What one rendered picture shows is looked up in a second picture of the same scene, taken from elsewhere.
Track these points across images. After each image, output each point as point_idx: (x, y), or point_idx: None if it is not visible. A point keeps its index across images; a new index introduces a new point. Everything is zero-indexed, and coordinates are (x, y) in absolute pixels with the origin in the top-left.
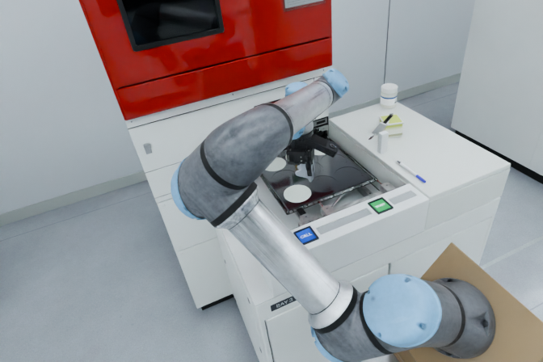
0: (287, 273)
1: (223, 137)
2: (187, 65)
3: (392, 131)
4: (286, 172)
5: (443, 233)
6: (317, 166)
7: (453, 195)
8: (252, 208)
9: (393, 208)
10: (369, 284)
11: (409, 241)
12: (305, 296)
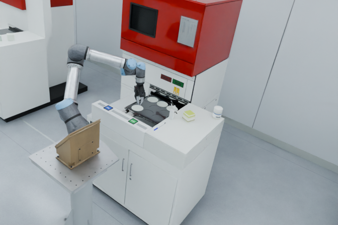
0: (66, 85)
1: (72, 45)
2: (141, 42)
3: (184, 117)
4: (149, 103)
5: (152, 160)
6: (158, 109)
7: (155, 142)
8: (72, 67)
9: (134, 124)
10: (120, 150)
11: (136, 146)
12: (64, 93)
